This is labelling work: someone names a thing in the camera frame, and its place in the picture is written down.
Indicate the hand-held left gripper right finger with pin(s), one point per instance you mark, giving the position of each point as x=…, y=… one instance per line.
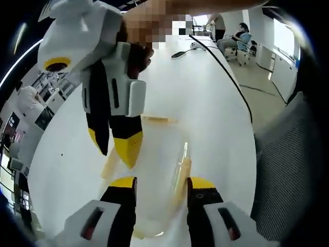
x=203, y=205

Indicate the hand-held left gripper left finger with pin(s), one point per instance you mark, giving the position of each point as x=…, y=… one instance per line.
x=113, y=205

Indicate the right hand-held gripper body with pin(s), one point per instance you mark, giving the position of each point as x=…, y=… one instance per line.
x=77, y=33

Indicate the person's right hand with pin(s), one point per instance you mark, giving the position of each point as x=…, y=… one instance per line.
x=138, y=59

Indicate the white storage shelf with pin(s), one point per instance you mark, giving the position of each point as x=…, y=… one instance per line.
x=51, y=90

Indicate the flat black device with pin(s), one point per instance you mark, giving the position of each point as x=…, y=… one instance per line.
x=178, y=54

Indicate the grey mesh office chair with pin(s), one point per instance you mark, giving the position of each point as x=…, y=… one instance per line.
x=282, y=167

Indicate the small white device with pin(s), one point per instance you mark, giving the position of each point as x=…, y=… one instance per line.
x=196, y=45

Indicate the white office chair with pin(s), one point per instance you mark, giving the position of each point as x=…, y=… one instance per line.
x=241, y=55

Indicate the white cabinet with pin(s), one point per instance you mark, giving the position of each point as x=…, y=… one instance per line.
x=280, y=67

